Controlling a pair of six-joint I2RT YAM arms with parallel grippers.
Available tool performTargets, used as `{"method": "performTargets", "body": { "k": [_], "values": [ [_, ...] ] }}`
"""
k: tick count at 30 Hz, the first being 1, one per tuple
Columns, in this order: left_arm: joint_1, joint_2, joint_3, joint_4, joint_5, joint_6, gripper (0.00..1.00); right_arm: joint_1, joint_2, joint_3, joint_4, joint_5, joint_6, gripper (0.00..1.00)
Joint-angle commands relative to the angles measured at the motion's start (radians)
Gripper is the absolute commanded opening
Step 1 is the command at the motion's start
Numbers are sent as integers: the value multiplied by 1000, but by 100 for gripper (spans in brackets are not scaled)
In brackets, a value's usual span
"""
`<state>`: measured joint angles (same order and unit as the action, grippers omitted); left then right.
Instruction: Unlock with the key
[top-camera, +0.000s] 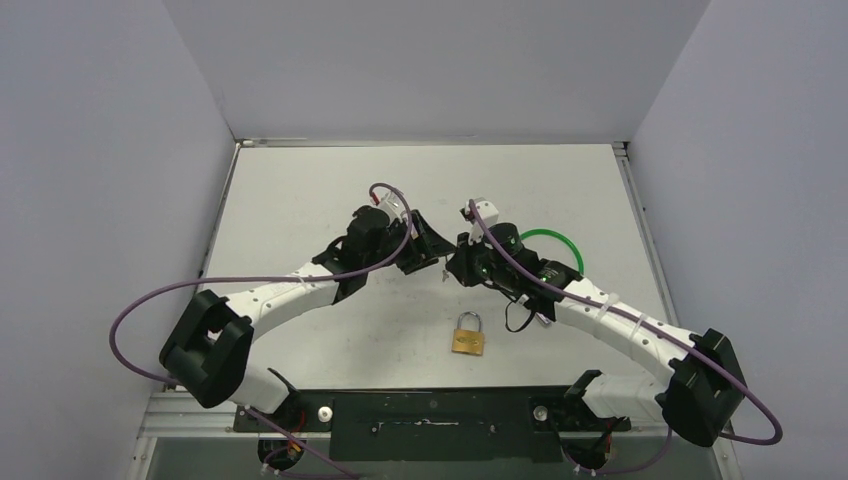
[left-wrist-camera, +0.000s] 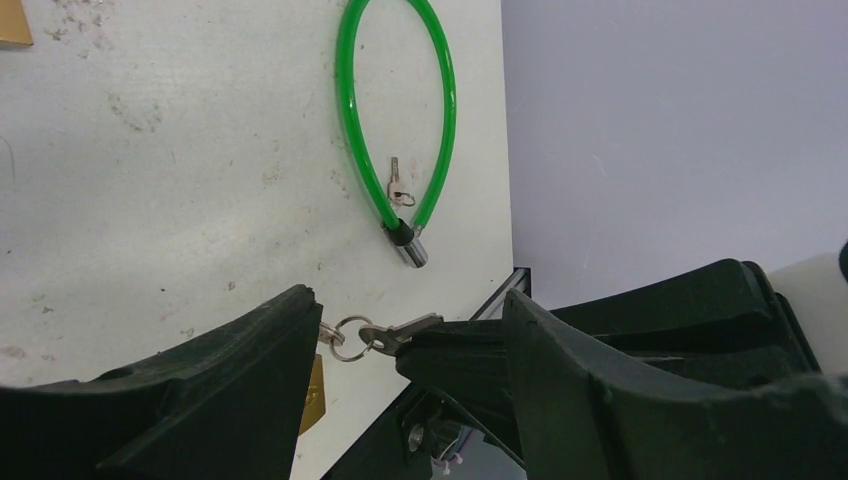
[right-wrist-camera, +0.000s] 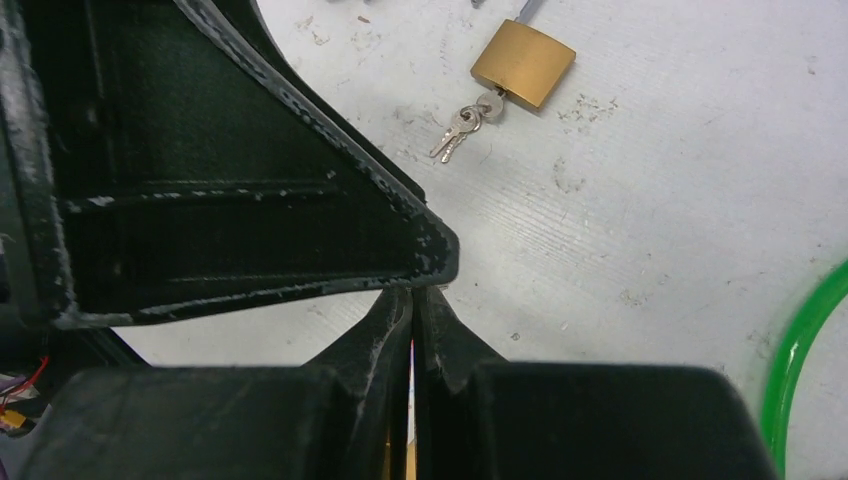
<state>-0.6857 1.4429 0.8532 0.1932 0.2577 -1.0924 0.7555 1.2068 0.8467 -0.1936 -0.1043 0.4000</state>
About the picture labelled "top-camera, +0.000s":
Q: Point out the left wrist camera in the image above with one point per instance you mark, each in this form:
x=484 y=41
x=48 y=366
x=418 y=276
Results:
x=393 y=207

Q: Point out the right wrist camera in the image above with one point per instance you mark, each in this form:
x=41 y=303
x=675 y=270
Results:
x=481 y=214

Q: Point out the green cable lock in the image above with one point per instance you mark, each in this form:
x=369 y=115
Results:
x=562 y=239

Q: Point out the brass padlock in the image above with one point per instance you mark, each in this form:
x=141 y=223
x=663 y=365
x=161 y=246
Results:
x=468 y=341

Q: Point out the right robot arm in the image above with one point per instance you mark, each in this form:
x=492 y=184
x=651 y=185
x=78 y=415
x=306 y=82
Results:
x=692 y=382

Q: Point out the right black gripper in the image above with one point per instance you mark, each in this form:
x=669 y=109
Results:
x=468 y=266

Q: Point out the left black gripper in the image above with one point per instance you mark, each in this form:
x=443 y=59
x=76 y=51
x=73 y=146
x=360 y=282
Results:
x=426 y=249

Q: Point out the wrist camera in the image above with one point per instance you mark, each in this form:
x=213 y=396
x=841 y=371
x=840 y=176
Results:
x=393 y=207
x=481 y=214

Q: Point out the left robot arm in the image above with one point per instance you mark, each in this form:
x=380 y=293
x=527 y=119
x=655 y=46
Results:
x=208 y=350

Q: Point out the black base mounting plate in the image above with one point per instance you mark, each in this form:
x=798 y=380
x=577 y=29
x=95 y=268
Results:
x=473 y=424

